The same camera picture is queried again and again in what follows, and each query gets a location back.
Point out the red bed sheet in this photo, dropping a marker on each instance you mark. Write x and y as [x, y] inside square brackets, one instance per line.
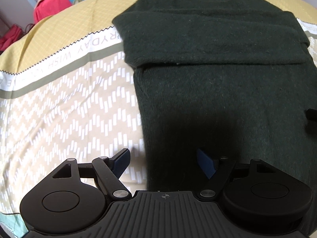
[48, 8]

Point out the yellow patterned bed sheet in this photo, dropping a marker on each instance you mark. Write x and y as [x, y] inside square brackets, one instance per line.
[66, 92]

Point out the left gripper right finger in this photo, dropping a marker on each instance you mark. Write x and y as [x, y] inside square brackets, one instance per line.
[215, 173]

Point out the dark green knit sweater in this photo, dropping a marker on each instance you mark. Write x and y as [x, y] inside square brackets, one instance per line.
[229, 77]

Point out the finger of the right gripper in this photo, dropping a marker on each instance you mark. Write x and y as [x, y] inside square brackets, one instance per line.
[311, 126]

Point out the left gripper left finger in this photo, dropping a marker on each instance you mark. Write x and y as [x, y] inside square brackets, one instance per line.
[108, 171]

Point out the red bags on floor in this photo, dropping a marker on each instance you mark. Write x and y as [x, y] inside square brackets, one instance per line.
[14, 34]

